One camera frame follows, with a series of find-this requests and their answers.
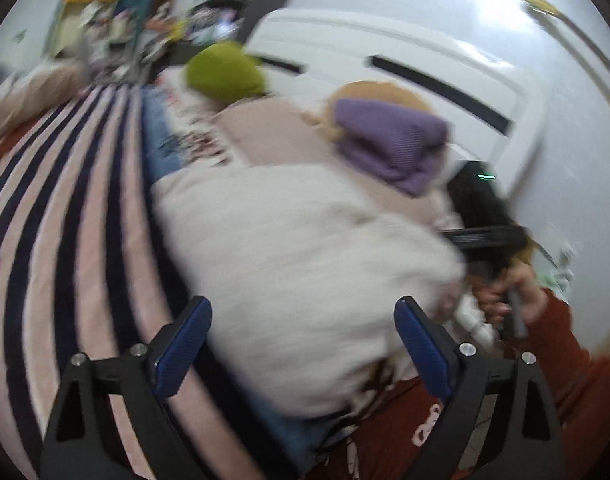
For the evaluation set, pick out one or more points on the green plush pillow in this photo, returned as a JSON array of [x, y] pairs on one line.
[[225, 72]]

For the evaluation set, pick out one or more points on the white bed headboard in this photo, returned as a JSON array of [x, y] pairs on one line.
[[410, 70]]

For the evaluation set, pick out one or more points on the person's right forearm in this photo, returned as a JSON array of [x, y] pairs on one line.
[[570, 365]]

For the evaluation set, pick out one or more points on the brown plush toy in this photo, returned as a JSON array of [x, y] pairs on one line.
[[380, 92]]

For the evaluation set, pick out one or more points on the yellow wooden shelf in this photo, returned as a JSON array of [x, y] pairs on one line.
[[85, 15]]

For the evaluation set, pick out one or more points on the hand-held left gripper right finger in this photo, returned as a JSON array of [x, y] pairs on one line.
[[425, 350]]

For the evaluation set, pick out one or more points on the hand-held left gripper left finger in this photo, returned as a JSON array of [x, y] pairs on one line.
[[181, 350]]

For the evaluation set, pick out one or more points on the striped printed blanket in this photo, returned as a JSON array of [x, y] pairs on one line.
[[75, 240]]

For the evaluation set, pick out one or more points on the yellow wall hook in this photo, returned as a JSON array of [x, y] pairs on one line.
[[537, 2]]

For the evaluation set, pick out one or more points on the person's right hand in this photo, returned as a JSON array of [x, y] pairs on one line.
[[527, 290]]

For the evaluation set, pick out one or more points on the beige pillow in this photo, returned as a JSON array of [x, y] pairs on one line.
[[275, 130]]

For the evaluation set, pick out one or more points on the grey pink duvet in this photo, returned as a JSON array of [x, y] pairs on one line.
[[25, 95]]

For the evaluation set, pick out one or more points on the person's red printed clothing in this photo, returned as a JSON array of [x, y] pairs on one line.
[[395, 435]]

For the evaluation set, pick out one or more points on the white knit cardigan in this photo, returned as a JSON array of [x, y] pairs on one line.
[[295, 270]]

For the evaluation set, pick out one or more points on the purple knit sweater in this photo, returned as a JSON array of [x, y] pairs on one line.
[[390, 145]]

